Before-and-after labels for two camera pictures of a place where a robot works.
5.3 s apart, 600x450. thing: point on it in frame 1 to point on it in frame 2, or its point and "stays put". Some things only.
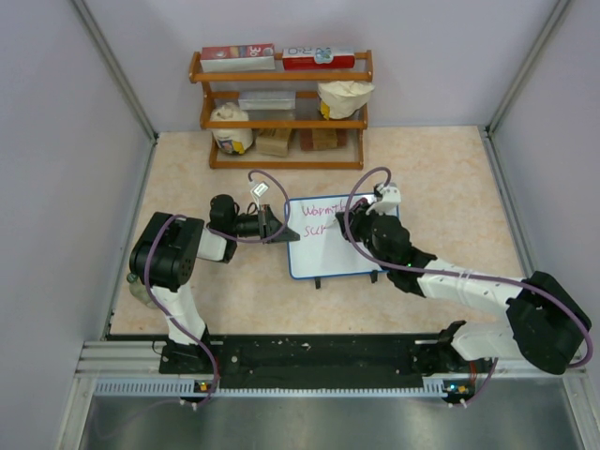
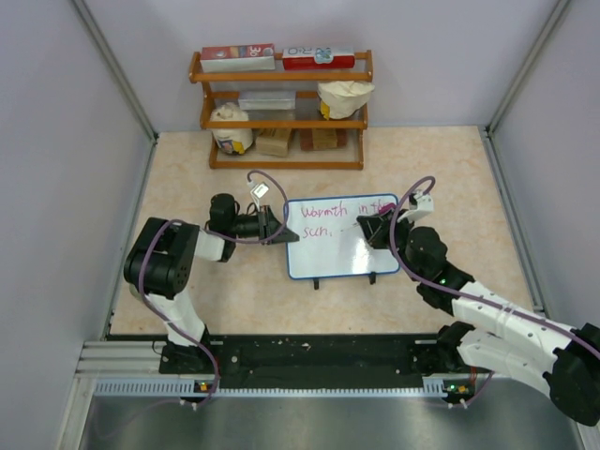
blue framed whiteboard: x=322 y=249 stays put
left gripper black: x=265 y=216 stays put
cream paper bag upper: x=340 y=98 stays put
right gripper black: x=357 y=217 to x=377 y=229
